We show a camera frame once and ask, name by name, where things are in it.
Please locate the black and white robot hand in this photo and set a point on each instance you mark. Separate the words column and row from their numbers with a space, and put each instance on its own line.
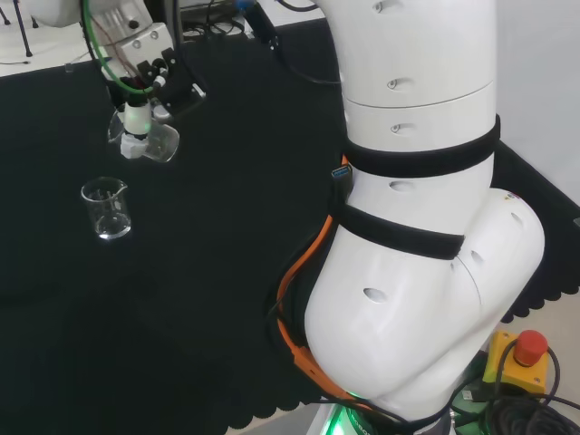
column 174, row 88

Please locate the clear glass beaker with spout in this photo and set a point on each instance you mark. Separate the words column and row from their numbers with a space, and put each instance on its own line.
column 161, row 142

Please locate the clear glass beaker with print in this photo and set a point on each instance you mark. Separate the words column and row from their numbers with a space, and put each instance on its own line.
column 109, row 213

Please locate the clear tape piece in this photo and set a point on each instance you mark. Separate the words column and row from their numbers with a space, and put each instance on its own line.
column 69, row 68

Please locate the black tripod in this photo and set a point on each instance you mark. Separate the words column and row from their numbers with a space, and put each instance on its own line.
column 22, row 31

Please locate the black table cloth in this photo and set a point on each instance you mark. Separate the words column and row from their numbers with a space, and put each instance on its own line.
column 204, row 249

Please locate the blue plug connector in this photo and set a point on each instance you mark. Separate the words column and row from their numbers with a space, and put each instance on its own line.
column 343, row 173

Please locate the yellow stop button box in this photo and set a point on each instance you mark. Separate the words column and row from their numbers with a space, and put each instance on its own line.
column 516, row 362

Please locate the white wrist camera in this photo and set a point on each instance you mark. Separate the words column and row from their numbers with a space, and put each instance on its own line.
column 142, row 45

